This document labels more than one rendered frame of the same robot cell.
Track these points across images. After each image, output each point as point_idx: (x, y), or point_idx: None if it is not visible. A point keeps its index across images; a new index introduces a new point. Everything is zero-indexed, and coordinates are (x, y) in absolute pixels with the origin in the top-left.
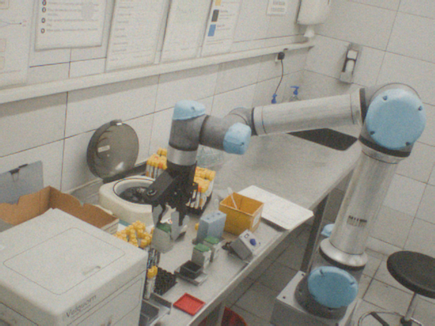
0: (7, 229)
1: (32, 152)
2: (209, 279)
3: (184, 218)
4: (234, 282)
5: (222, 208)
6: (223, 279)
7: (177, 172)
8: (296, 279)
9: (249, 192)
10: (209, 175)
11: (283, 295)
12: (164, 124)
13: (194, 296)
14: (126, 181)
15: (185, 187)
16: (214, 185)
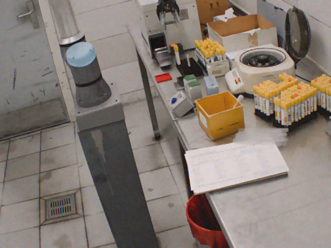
0: None
1: (284, 4)
2: (174, 91)
3: (162, 19)
4: (163, 101)
5: (224, 95)
6: (168, 95)
7: None
8: (116, 95)
9: (273, 159)
10: (281, 100)
11: (113, 84)
12: None
13: (168, 81)
14: (283, 56)
15: (159, 0)
16: (310, 144)
